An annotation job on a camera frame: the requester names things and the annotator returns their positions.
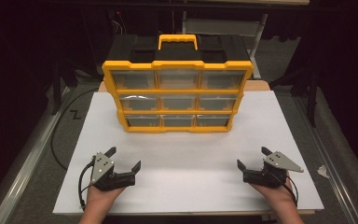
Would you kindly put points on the white paper scrap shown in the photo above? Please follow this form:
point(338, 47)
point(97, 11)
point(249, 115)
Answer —
point(323, 171)

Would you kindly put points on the person's right hand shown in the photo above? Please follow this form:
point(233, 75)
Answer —
point(279, 197)

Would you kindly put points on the person's left hand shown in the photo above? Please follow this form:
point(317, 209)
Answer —
point(99, 199)

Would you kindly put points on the yellow black drawer organizer cabinet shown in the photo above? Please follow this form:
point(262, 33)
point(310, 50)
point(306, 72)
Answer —
point(177, 48)

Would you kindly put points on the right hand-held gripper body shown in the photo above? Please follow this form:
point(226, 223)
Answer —
point(276, 165)

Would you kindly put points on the set of clear plastic drawers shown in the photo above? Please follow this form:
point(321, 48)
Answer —
point(177, 102)

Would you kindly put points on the metal floor rail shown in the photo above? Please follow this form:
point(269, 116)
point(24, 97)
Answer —
point(28, 158)
point(326, 158)

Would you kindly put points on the black stand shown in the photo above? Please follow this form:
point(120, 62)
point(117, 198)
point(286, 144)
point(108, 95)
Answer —
point(57, 84)
point(312, 93)

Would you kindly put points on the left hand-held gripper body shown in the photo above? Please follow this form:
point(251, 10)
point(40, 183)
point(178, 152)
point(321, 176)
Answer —
point(102, 169)

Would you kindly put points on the white foam board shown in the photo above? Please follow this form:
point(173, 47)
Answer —
point(183, 155)

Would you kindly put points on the white metal frame stand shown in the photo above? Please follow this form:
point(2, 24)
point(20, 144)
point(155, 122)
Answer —
point(223, 26)

